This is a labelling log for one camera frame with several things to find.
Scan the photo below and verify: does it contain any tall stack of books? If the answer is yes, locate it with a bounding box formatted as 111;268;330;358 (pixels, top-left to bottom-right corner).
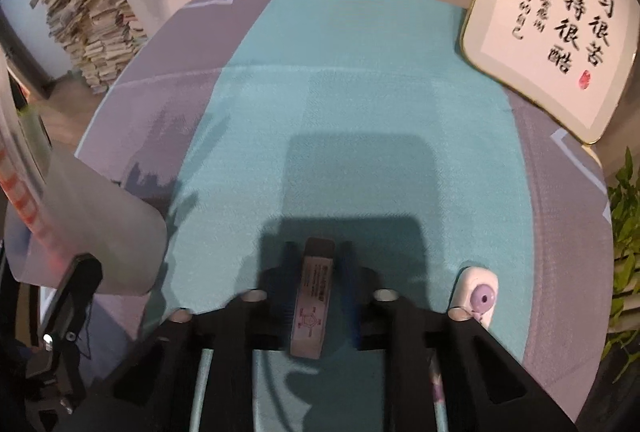
41;0;148;94

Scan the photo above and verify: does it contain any white purple correction tape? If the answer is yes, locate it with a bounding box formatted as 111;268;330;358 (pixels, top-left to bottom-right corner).
448;266;499;329

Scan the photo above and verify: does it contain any frosted translucent pen cup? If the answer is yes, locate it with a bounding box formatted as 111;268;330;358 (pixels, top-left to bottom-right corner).
1;71;167;295

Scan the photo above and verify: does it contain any white labelled eraser stick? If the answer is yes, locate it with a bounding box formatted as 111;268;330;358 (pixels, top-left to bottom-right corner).
290;238;335;360

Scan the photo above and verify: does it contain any orange red pen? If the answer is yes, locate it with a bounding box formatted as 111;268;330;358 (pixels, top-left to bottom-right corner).
0;144;66;273

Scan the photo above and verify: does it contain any teal and grey table mat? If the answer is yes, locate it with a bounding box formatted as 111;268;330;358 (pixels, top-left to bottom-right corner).
51;0;612;431

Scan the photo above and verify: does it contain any framed calligraphy board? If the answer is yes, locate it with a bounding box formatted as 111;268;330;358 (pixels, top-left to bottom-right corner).
460;0;639;144

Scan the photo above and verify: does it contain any green potted plant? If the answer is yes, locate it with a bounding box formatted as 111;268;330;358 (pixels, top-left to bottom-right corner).
601;148;639;382

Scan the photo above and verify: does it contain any green patterned pen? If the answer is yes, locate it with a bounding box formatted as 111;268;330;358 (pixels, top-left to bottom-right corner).
17;106;52;167

